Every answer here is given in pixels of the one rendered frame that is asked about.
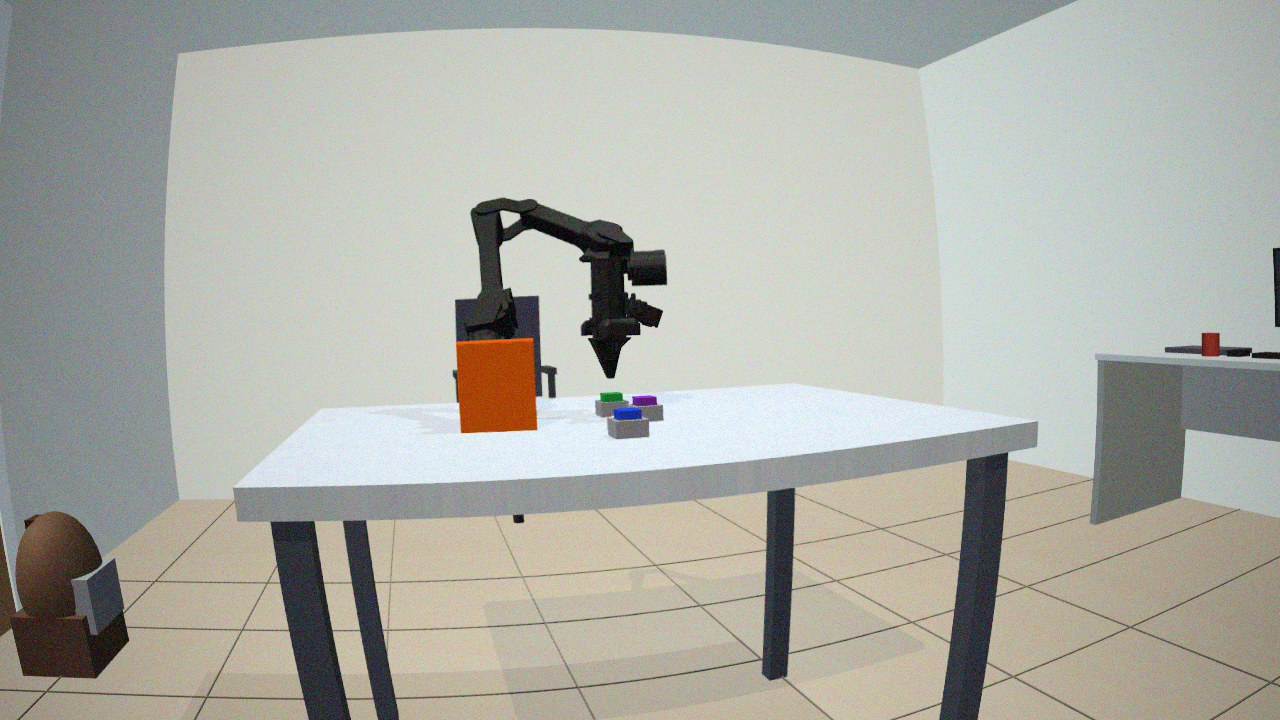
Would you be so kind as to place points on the green button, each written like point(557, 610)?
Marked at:
point(604, 407)

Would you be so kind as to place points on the blue button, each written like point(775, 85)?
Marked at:
point(628, 423)

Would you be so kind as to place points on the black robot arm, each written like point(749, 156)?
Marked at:
point(604, 244)

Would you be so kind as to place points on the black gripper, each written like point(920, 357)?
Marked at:
point(609, 326)

